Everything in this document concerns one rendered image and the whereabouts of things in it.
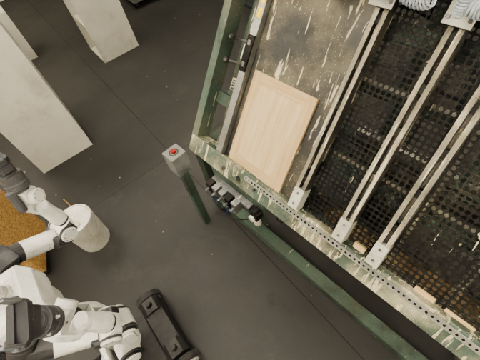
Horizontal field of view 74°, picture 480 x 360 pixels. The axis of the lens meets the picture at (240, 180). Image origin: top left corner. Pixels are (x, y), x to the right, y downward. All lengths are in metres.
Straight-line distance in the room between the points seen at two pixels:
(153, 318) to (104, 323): 1.21
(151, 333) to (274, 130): 1.61
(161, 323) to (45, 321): 1.46
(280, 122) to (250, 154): 0.29
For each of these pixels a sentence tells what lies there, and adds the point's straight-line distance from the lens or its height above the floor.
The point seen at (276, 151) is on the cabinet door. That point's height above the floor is 1.06.
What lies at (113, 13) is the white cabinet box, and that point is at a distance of 5.25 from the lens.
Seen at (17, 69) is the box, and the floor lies 1.07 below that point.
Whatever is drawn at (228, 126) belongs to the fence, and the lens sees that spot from 2.01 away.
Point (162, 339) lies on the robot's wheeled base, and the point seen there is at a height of 0.19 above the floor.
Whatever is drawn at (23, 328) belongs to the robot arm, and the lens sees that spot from 1.03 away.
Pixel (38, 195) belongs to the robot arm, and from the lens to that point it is 1.56.
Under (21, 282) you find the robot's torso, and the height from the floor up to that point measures 1.36.
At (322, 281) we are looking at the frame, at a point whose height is 0.18.
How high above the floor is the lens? 2.43
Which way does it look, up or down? 53 degrees down
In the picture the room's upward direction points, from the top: 14 degrees counter-clockwise
